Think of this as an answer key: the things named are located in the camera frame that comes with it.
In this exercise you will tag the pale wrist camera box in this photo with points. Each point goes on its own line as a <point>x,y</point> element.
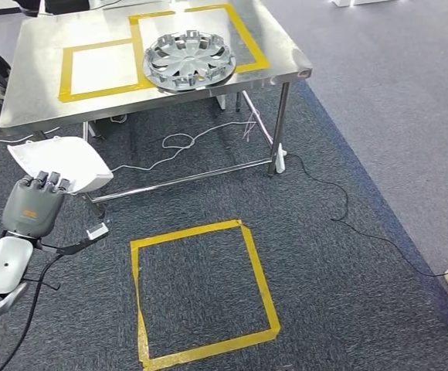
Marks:
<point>97,231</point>

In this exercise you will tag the white plastic panel part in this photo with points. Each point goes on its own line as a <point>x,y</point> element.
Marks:
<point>69,161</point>

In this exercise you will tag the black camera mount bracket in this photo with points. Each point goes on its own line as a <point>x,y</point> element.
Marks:
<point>73,249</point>

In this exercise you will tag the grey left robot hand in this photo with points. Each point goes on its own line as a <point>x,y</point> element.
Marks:
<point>32,210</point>

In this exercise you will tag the white power strip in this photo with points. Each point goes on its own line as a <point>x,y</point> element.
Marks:
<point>281,161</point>

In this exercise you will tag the yellow floor tape square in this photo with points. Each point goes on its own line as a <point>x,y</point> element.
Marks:
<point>185,234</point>

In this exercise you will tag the stainless steel workbench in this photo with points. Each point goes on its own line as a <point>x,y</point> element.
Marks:
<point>35,66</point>

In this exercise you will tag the silver wheel hubcap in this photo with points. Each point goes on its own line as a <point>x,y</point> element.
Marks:
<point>188,56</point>

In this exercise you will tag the black carrying case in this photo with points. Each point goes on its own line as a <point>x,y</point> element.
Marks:
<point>66,5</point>

